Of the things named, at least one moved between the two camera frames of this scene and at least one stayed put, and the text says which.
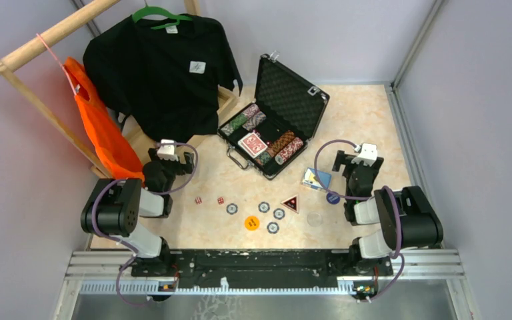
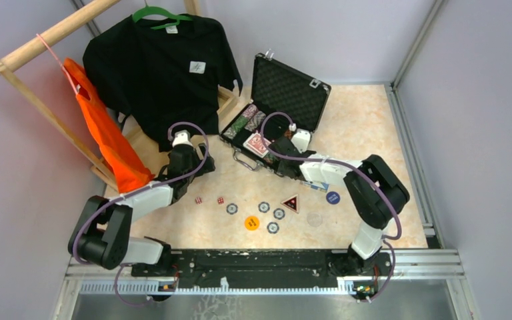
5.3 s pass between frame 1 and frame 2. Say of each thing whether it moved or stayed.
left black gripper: moved
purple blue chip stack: stayed
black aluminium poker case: stayed
